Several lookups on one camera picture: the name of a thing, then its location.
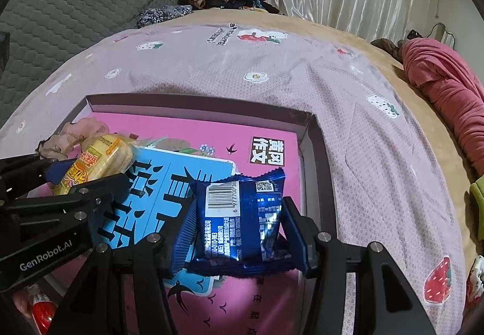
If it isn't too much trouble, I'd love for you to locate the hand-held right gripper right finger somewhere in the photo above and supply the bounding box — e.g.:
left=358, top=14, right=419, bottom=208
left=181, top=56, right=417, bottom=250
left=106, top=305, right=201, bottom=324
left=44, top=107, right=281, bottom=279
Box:
left=282, top=197, right=435, bottom=335

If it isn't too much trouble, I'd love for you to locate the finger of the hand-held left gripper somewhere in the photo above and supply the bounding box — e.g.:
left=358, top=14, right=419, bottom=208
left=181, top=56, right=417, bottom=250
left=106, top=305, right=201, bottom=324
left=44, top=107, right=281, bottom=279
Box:
left=0, top=154, right=72, bottom=199
left=0, top=173, right=130, bottom=224

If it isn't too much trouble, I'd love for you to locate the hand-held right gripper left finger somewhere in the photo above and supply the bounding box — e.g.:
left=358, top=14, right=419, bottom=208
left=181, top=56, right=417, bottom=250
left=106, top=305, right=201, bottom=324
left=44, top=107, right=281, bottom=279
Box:
left=49, top=202, right=198, bottom=335

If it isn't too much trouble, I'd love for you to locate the yellow cake packet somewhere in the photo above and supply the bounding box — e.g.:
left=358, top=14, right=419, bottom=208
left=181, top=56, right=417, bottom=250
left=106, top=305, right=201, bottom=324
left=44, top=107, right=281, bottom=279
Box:
left=53, top=134, right=134, bottom=196

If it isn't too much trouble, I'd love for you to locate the blue snack packet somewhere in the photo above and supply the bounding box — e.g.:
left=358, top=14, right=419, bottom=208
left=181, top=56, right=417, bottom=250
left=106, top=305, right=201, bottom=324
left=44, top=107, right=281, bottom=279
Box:
left=188, top=166, right=298, bottom=278

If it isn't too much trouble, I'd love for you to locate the beige mesh scrunchie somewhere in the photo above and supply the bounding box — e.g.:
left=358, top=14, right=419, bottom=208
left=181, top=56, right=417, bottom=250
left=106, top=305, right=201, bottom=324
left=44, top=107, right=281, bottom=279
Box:
left=37, top=119, right=111, bottom=160

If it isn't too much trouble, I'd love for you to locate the red toy capsule ball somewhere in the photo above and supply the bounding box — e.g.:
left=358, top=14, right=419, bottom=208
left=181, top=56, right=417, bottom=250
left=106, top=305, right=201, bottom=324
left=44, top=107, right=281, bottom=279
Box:
left=31, top=284, right=59, bottom=333

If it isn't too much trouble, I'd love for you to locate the grey cardboard box tray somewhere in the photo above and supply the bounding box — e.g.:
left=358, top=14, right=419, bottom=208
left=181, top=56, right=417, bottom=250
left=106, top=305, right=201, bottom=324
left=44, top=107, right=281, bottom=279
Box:
left=53, top=94, right=330, bottom=335

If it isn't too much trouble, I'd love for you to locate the grey quilted headboard cover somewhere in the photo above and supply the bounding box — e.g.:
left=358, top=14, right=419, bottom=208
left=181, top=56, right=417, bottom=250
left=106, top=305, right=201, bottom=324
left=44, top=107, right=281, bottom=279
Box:
left=0, top=0, right=179, bottom=128

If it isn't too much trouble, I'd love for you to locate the small cloth doll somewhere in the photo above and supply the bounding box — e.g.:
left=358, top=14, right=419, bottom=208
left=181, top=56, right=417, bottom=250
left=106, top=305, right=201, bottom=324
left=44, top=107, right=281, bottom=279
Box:
left=467, top=255, right=484, bottom=306

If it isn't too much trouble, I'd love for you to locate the beige bed sheet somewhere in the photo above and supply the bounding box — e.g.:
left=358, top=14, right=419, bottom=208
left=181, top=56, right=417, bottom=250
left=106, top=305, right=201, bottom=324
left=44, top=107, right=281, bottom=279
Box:
left=178, top=9, right=484, bottom=324

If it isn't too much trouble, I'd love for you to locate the green blanket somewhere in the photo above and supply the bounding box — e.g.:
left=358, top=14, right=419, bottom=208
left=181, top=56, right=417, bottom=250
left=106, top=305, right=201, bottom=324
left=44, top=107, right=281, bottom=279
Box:
left=469, top=174, right=484, bottom=219

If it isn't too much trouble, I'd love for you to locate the dark floral cloth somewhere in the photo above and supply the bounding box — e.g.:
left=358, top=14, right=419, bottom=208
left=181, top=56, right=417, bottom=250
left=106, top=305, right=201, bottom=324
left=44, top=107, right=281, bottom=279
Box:
left=136, top=5, right=194, bottom=29

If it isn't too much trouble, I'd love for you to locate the dark brown cloth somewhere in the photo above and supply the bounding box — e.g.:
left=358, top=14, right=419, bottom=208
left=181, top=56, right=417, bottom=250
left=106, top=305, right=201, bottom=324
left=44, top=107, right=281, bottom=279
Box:
left=371, top=38, right=404, bottom=64

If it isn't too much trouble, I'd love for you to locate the pink quilt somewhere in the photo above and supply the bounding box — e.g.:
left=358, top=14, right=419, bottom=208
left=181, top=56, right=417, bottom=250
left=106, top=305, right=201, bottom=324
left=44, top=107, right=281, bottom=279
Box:
left=401, top=38, right=484, bottom=174

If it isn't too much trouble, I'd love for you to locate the metal rack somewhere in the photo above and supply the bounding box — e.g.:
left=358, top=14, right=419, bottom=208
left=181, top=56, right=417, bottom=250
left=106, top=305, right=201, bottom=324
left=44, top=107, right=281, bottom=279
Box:
left=429, top=22, right=456, bottom=47

